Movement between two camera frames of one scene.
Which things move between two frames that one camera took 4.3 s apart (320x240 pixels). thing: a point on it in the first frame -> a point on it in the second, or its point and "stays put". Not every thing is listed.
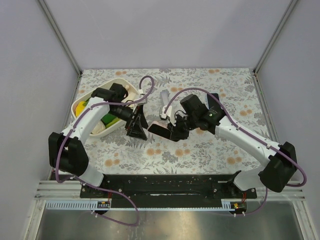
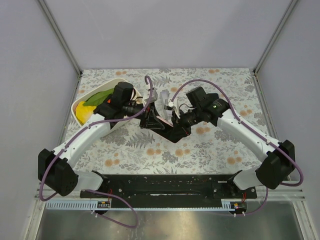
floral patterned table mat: x=159 y=90 stays put
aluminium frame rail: x=57 y=31 stays put
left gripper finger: x=137 y=124 -> x=150 y=120
